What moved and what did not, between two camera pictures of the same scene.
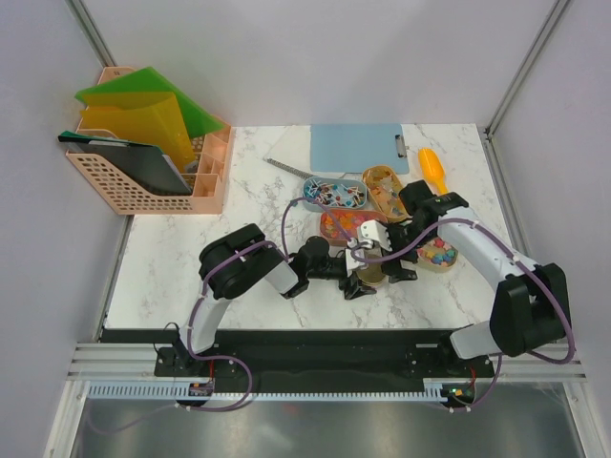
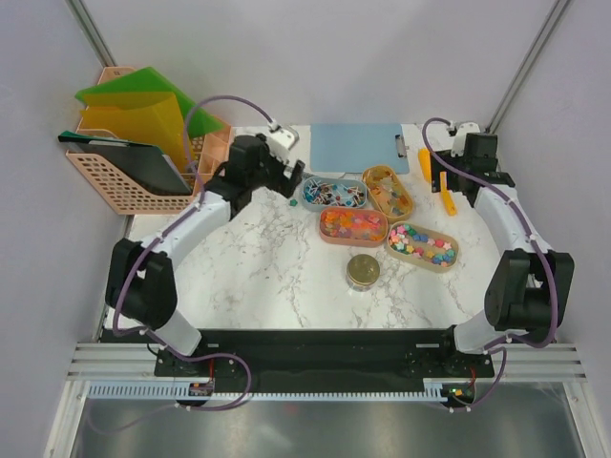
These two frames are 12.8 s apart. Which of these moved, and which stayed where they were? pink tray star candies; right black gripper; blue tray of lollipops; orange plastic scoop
Moved: right black gripper
Stayed: blue tray of lollipops; pink tray star candies; orange plastic scoop
